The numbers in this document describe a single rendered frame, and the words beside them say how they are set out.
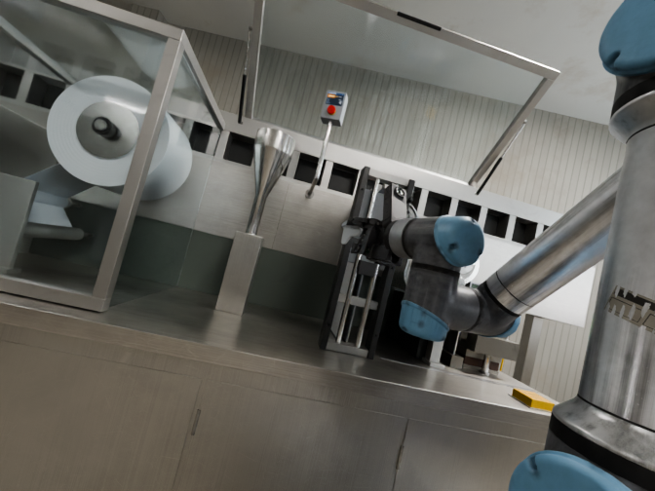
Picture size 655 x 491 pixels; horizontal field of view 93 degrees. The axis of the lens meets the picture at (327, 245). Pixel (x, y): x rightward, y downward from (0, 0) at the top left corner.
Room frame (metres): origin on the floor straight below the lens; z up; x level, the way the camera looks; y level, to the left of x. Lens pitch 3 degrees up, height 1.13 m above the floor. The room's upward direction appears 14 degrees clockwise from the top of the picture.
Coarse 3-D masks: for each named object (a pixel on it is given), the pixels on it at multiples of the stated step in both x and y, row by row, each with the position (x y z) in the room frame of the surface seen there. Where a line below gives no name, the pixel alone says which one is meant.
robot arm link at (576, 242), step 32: (608, 192) 0.38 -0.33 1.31; (576, 224) 0.41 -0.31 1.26; (608, 224) 0.38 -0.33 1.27; (544, 256) 0.44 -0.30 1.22; (576, 256) 0.41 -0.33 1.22; (480, 288) 0.52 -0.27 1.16; (512, 288) 0.47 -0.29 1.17; (544, 288) 0.45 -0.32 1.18; (480, 320) 0.50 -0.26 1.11; (512, 320) 0.50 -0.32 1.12
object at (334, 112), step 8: (328, 96) 1.02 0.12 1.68; (336, 96) 1.02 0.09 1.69; (344, 96) 1.01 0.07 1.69; (328, 104) 1.02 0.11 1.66; (336, 104) 1.02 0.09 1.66; (344, 104) 1.02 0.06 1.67; (328, 112) 1.00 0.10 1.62; (336, 112) 1.02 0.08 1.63; (344, 112) 1.05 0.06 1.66; (328, 120) 1.03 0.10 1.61; (336, 120) 1.02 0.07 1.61
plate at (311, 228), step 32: (224, 192) 1.29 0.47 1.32; (288, 192) 1.32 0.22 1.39; (320, 192) 1.34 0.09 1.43; (224, 224) 1.29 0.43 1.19; (288, 224) 1.32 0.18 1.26; (320, 224) 1.34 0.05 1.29; (320, 256) 1.35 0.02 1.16; (480, 256) 1.44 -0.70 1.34; (512, 256) 1.46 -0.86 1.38; (576, 288) 1.51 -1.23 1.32; (576, 320) 1.51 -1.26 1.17
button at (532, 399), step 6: (516, 390) 0.89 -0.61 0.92; (522, 390) 0.90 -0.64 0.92; (516, 396) 0.88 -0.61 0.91; (522, 396) 0.86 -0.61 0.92; (528, 396) 0.85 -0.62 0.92; (534, 396) 0.86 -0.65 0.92; (540, 396) 0.88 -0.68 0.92; (528, 402) 0.84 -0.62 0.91; (534, 402) 0.83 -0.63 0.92; (540, 402) 0.83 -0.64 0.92; (546, 402) 0.83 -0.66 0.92; (552, 402) 0.84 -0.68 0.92; (540, 408) 0.83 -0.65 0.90; (546, 408) 0.83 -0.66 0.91; (552, 408) 0.84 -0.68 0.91
